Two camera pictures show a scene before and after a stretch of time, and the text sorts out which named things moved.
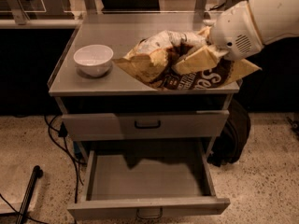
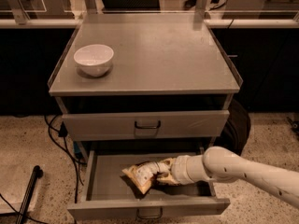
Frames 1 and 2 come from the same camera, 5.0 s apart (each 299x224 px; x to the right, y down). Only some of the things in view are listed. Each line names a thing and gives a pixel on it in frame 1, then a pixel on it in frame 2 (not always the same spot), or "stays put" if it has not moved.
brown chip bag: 153,57 → 141,174
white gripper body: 234,32 → 177,170
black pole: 37,173 stays put
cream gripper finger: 204,58 → 168,180
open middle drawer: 148,183 stays put
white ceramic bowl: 93,60 stays put
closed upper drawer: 149,125 stays put
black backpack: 232,139 stays put
